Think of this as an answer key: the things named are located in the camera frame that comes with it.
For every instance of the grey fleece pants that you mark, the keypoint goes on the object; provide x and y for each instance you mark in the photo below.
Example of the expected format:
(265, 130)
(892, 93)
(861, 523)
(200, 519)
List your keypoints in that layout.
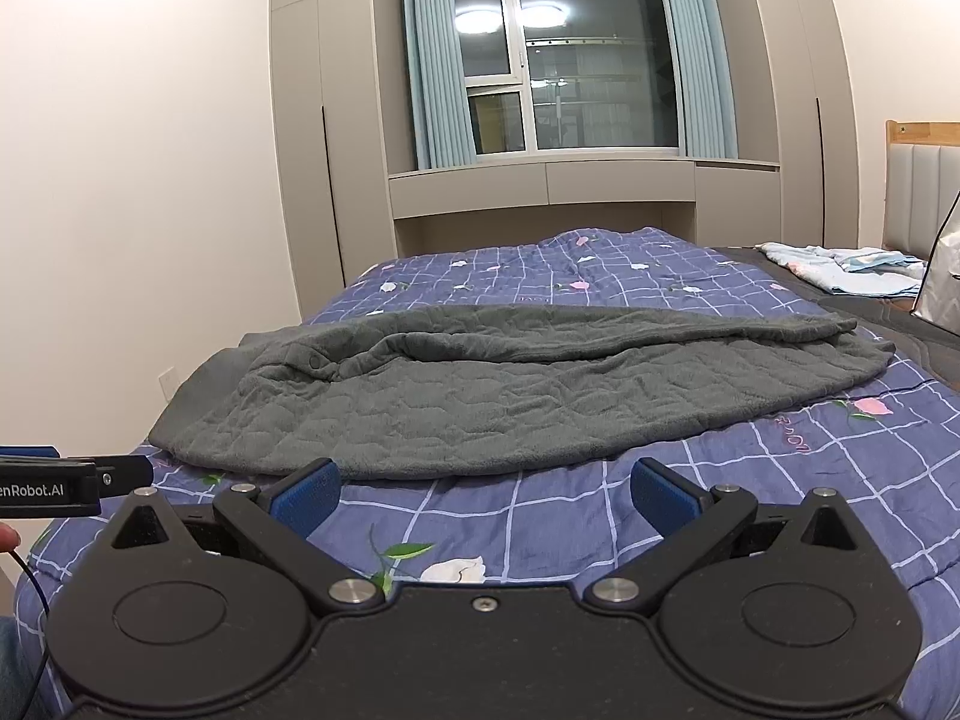
(486, 390)

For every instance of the white shopping bag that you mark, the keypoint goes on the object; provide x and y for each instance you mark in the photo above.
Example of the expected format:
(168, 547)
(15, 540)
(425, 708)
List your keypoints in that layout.
(937, 301)

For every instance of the light blue folded clothes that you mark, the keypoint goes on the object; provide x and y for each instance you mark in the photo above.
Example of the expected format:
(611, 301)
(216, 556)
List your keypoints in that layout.
(867, 272)

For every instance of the right blue curtain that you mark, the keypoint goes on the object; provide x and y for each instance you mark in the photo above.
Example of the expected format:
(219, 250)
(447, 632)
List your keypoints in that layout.
(708, 124)

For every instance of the person's left hand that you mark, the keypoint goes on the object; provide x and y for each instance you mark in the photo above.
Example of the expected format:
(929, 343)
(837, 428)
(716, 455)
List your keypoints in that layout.
(10, 539)

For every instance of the beige built-in wardrobe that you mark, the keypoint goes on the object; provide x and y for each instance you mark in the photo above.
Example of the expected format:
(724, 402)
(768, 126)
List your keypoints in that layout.
(354, 196)

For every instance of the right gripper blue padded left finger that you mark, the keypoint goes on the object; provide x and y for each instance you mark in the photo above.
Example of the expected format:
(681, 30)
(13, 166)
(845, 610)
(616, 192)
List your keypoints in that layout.
(272, 525)

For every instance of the white wall socket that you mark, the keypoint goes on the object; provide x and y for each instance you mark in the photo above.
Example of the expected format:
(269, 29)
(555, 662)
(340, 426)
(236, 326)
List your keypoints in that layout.
(169, 382)

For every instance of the blue curtain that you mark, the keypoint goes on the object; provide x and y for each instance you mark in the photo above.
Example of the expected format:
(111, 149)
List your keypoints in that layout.
(708, 124)
(438, 94)

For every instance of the window with white frame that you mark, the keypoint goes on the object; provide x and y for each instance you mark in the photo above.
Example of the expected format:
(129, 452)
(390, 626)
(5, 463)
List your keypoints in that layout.
(557, 75)

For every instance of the dark grey mattress sheet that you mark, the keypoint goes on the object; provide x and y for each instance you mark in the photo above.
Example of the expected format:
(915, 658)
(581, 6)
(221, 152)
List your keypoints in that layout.
(934, 349)

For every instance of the left blue curtain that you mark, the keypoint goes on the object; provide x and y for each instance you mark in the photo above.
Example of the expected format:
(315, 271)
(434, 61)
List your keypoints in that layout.
(438, 94)

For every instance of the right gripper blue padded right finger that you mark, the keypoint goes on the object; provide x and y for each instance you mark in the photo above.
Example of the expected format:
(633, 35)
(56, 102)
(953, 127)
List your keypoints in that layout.
(698, 527)

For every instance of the wooden padded headboard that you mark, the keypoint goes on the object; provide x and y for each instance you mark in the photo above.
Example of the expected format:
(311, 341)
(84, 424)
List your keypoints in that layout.
(921, 185)

